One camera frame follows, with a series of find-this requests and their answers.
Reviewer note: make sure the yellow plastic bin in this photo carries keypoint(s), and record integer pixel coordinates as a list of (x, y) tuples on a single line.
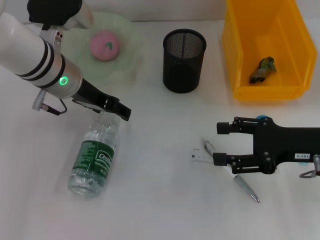
[(287, 50)]

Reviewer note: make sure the clear plastic ruler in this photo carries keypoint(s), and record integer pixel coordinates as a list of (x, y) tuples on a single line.
[(200, 156)]

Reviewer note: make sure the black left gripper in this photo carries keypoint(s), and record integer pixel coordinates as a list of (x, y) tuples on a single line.
[(95, 97)]

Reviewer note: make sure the black mesh pen holder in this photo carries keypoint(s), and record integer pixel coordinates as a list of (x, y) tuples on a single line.
[(183, 67)]

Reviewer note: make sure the clear water bottle green label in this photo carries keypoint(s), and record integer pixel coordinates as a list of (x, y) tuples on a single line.
[(100, 150)]

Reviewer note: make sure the green plastic wrapper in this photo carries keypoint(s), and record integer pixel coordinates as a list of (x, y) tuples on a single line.
[(262, 70)]

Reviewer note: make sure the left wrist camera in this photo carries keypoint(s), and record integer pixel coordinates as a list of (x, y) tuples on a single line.
[(55, 11)]

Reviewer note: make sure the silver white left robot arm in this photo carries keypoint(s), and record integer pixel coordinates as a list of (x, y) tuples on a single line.
[(30, 55)]

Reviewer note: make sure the green glass fruit plate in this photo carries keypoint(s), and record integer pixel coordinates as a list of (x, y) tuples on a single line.
[(125, 55)]

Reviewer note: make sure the pink peach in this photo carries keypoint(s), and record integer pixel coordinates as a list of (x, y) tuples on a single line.
[(102, 46)]

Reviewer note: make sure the silver white pen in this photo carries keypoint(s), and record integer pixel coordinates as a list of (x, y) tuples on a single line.
[(243, 186)]

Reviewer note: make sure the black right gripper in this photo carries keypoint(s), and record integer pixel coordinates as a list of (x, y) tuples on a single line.
[(280, 142)]

